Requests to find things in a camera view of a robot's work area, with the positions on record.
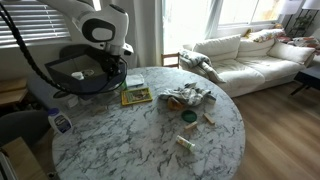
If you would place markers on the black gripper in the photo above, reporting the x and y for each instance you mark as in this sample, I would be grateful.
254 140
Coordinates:
110 65

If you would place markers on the yellow green tin can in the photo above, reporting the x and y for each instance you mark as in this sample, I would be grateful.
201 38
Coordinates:
87 73

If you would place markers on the dark blue cardboard box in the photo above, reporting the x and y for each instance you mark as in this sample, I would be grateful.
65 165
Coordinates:
60 72

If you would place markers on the white orange pill container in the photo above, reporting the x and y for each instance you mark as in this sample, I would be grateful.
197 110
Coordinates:
78 75

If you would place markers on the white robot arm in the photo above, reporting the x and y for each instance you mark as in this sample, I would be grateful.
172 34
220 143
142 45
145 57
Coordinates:
104 29

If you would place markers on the yellow picture book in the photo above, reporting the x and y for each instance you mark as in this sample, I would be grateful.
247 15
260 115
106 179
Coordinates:
134 96

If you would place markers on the wooden chair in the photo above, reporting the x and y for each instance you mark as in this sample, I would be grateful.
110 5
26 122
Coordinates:
170 60

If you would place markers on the orange object under towel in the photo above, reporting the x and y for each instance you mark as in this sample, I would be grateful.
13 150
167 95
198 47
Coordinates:
174 104

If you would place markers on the white blue lotion bottle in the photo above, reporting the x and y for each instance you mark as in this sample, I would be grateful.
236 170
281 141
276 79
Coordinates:
59 121

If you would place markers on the grey throw blanket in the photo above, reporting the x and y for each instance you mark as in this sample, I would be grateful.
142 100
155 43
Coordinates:
200 64

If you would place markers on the green round lid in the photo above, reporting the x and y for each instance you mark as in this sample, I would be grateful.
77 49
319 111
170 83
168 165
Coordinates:
189 116

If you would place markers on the green white tube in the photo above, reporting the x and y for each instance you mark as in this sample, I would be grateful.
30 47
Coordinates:
185 143

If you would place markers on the small wooden block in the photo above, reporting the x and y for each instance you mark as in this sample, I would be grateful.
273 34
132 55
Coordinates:
191 126

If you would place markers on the white sofa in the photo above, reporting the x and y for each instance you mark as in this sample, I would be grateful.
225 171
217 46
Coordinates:
248 66

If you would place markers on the black coffee table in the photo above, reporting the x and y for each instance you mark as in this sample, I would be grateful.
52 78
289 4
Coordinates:
309 77

